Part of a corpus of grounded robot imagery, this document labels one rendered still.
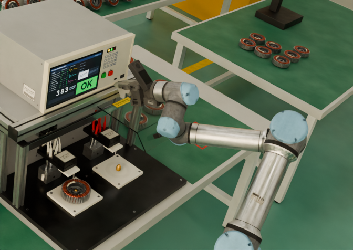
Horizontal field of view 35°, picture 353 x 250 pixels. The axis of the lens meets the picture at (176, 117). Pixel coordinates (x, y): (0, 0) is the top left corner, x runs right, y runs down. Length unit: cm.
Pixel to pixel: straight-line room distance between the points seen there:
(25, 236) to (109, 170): 47
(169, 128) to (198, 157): 74
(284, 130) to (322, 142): 273
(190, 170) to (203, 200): 105
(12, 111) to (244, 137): 80
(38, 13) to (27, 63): 30
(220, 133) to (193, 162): 61
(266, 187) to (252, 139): 25
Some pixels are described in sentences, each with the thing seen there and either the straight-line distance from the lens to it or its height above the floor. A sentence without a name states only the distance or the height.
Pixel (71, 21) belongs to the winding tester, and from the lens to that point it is 222.
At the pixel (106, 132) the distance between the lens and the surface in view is 232.
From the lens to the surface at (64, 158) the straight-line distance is 215.
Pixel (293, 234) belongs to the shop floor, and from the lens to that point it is 356.
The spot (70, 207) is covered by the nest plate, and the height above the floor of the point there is 78.
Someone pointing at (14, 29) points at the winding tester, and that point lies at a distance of 212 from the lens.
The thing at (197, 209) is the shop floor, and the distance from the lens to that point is 346.
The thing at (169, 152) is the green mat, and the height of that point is 75.
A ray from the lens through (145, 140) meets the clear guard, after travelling 212.
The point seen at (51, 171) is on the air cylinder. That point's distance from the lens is 224.
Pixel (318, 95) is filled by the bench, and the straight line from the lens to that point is 344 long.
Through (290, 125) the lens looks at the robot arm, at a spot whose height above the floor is 138.
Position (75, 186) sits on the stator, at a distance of 223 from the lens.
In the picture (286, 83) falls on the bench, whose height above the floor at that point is 75.
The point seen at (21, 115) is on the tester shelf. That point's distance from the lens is 201.
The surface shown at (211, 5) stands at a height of 20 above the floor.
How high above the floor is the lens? 227
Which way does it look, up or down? 33 degrees down
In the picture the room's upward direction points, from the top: 15 degrees clockwise
